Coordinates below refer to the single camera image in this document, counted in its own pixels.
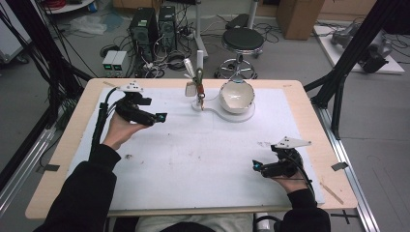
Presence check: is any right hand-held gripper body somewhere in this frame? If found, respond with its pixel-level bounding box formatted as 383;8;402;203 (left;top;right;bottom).
260;135;313;179

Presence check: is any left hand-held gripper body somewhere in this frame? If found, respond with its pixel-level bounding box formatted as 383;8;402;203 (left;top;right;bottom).
114;80;158;128

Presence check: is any key with orange olive strap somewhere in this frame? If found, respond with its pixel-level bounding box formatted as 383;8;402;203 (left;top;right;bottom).
194;67;207;112

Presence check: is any white key stand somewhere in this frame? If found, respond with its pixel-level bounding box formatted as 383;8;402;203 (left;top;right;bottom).
184;49;256;124

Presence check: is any person's right hand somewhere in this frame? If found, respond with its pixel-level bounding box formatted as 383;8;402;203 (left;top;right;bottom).
270;170;310;194

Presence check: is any person's left hand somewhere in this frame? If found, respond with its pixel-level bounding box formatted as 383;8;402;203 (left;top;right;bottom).
102;112;149;152

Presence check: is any grey power supply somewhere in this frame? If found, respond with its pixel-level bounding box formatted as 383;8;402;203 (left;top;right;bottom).
111;50;129;77
102;49;119;77

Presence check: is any thin wooden stick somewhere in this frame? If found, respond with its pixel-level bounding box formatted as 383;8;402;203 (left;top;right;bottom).
319;182;345;206

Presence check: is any white table mat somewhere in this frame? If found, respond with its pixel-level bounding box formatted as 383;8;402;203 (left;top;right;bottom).
66;86;325;212

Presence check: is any black tape piece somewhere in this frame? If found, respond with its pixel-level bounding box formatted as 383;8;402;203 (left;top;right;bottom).
36;163;61;173
331;161;350;172

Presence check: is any white bowl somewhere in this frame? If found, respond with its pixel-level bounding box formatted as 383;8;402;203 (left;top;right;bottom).
219;80;256;115

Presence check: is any large black computer tower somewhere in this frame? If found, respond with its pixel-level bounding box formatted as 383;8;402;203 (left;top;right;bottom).
129;8;160;64

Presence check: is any slim black computer tower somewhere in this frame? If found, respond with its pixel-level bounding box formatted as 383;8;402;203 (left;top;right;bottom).
158;5;178;52

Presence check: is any person's clothing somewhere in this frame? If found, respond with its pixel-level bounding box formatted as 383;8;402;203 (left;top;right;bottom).
134;214;255;232

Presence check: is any white desk leg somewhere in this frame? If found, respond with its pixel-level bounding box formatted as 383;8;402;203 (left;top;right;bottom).
192;0;210;60

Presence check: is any clear plastic bag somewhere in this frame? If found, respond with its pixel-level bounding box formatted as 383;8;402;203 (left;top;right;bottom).
69;14;108;36

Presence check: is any white floor board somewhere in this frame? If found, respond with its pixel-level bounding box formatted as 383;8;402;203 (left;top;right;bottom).
312;24;405;75

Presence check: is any black round stool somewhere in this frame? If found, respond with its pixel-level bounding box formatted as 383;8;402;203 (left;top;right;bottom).
215;27;265;80

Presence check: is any cardboard box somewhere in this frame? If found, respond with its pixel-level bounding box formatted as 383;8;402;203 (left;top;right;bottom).
276;0;326;42

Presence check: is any grey device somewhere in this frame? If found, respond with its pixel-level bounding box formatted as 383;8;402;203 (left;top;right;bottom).
331;22;394;74

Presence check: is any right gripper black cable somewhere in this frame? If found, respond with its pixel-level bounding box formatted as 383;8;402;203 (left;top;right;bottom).
288;154;317;198

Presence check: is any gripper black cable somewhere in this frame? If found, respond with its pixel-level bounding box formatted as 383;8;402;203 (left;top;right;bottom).
90;86;119;159
288;154;317;198

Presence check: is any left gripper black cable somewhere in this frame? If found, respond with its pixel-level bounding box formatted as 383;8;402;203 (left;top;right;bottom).
90;86;119;159

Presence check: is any coiled black cable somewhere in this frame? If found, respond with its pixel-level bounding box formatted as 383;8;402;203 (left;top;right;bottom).
166;52;191;73

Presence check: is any aluminium rail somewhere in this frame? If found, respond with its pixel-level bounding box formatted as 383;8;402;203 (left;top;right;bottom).
0;127;56;217
313;104;381;232

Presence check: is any black metal frame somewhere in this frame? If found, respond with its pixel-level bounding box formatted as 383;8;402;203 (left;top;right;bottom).
303;0;410;141
0;0;95;191

